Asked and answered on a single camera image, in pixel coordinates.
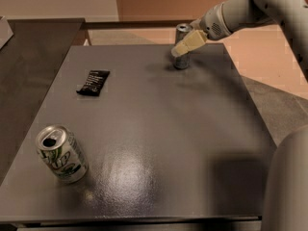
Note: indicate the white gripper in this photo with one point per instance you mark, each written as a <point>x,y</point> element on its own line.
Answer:
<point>212,25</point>

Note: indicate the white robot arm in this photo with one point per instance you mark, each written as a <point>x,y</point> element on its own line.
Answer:
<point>286,198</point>

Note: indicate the black rxbar chocolate wrapper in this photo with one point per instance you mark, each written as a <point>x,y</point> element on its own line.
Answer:
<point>94,83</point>

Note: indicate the silver green 7up can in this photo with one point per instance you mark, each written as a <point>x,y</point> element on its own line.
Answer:
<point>60,151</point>

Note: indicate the grey object on side table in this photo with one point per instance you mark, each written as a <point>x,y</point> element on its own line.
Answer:
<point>6,31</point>

